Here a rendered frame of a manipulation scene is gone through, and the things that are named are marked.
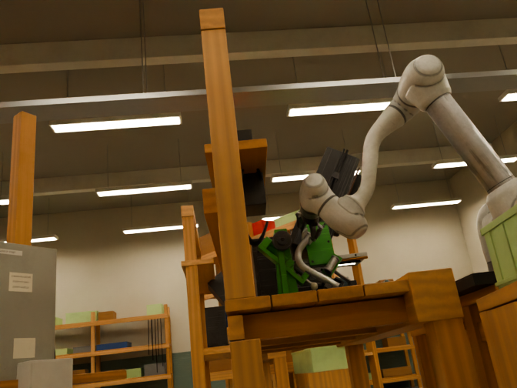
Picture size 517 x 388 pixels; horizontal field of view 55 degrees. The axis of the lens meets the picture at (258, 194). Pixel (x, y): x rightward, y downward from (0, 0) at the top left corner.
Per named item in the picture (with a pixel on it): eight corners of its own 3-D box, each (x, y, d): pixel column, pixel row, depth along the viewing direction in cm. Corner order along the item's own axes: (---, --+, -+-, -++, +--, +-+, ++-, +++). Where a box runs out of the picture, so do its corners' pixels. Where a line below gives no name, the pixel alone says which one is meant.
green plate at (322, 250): (334, 270, 220) (325, 230, 232) (336, 262, 213) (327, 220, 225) (309, 273, 220) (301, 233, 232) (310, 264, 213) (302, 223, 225)
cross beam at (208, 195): (232, 280, 289) (231, 265, 292) (218, 212, 167) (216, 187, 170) (224, 281, 289) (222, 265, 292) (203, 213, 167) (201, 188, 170)
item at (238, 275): (254, 333, 288) (237, 178, 321) (255, 296, 148) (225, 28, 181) (238, 335, 288) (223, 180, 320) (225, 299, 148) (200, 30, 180)
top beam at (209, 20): (237, 178, 321) (235, 166, 324) (225, 27, 180) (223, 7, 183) (223, 180, 321) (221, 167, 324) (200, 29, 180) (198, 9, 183)
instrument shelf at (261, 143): (262, 214, 282) (261, 208, 283) (267, 146, 197) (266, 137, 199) (218, 219, 281) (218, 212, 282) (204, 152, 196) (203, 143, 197)
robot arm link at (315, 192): (292, 202, 194) (317, 223, 189) (294, 178, 182) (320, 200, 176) (311, 187, 198) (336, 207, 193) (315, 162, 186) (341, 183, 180)
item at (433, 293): (360, 344, 287) (355, 318, 292) (465, 317, 146) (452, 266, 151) (336, 347, 287) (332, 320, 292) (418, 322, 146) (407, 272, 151)
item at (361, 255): (361, 265, 243) (359, 259, 244) (368, 258, 228) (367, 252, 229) (281, 274, 241) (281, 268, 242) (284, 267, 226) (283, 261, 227)
